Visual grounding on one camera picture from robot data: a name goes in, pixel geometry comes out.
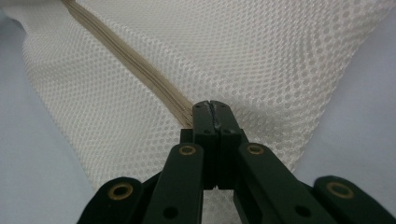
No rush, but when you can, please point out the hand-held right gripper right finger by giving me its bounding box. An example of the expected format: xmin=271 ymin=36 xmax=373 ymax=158
xmin=210 ymin=99 xmax=250 ymax=191

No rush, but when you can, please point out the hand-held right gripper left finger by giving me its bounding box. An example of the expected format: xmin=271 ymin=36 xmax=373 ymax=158
xmin=179 ymin=100 xmax=219 ymax=191

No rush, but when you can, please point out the white mesh laundry bag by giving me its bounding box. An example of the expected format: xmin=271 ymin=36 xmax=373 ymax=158
xmin=0 ymin=0 xmax=396 ymax=224

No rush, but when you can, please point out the light blue table mat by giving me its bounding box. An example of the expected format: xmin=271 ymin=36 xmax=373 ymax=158
xmin=0 ymin=8 xmax=396 ymax=224

